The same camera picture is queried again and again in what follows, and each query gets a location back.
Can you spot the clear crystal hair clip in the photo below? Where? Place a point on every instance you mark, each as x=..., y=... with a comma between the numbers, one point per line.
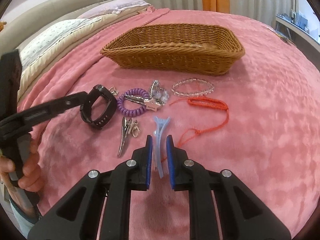
x=160, y=94

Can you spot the lilac pillow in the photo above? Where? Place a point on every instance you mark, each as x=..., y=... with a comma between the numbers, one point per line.
x=113, y=7

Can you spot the beige padded headboard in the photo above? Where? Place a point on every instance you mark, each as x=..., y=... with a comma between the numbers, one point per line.
x=31, y=21

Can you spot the grey side desk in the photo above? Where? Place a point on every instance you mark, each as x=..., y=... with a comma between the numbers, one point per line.
x=300, y=38

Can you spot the small items on bed edge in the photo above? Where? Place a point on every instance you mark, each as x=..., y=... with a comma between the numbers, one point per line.
x=281, y=36

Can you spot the white floral pillow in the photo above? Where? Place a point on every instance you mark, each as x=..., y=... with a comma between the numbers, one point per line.
x=41, y=51

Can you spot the light blue hair clip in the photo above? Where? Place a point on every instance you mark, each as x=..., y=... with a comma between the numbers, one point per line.
x=161, y=125

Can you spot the small silver ring clip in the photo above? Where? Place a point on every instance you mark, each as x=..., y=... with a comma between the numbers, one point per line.
x=135, y=130

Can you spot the silver star hair clip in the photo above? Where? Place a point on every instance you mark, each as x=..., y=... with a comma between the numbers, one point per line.
x=150, y=104

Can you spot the black smart wristband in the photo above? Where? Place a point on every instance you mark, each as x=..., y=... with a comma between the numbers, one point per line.
x=99, y=107

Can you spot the brown wicker basket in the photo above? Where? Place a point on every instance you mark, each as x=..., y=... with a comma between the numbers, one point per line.
x=180, y=47

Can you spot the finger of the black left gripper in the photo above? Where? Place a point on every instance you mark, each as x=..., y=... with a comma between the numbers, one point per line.
x=51, y=109

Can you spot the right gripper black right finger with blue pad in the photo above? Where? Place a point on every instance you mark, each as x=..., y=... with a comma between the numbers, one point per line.
x=221, y=206

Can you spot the person's left hand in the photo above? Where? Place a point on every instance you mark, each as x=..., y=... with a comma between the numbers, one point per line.
x=31, y=180

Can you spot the pink bed blanket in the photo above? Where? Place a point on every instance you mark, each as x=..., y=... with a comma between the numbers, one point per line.
x=269, y=137

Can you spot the silver alligator hair clip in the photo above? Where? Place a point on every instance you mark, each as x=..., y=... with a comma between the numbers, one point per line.
x=126, y=126

